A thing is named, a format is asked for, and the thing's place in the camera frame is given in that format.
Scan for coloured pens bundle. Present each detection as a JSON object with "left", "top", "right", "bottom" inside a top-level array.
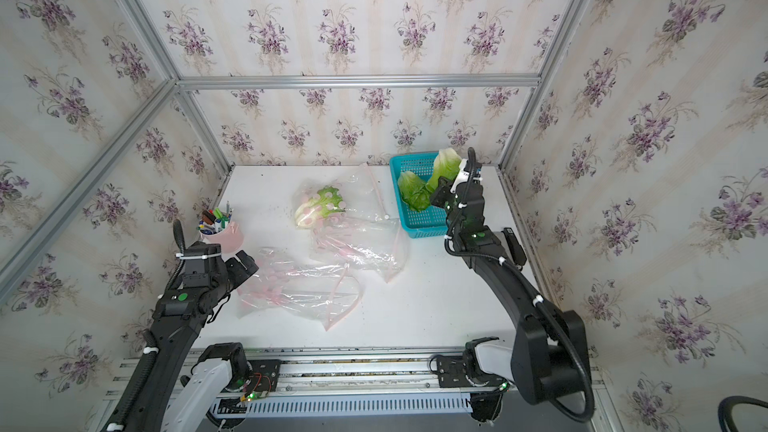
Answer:
[{"left": 198, "top": 203, "right": 232, "bottom": 236}]

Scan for pink pen cup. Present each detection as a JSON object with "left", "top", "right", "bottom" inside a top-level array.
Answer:
[{"left": 200, "top": 221, "right": 244, "bottom": 254}]

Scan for green chinese cabbage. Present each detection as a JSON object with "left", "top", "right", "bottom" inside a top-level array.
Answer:
[{"left": 397, "top": 171, "right": 432, "bottom": 212}]

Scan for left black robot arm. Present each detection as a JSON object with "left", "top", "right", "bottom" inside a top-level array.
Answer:
[{"left": 102, "top": 220, "right": 258, "bottom": 431}]

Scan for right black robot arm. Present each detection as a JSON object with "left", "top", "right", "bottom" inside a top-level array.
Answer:
[{"left": 431, "top": 149, "right": 595, "bottom": 423}]

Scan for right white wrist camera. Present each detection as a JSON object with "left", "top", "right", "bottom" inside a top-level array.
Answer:
[{"left": 451, "top": 169, "right": 470, "bottom": 193}]

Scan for bagged cabbage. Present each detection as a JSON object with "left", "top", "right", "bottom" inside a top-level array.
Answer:
[
  {"left": 426, "top": 148, "right": 462, "bottom": 193},
  {"left": 294, "top": 185, "right": 346, "bottom": 229}
]

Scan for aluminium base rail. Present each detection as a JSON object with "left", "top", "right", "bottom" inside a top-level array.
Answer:
[{"left": 101, "top": 346, "right": 604, "bottom": 402}]

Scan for grey whiteboard eraser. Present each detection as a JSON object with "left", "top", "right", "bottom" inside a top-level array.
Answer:
[{"left": 502, "top": 227, "right": 528, "bottom": 271}]

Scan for teal plastic basket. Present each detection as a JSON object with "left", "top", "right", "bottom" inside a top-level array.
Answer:
[{"left": 390, "top": 148, "right": 468, "bottom": 239}]

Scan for clear zip-top bag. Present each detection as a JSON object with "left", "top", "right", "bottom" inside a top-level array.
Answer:
[
  {"left": 293, "top": 164, "right": 392, "bottom": 228},
  {"left": 311, "top": 216, "right": 409, "bottom": 282},
  {"left": 236, "top": 248, "right": 364, "bottom": 331}
]

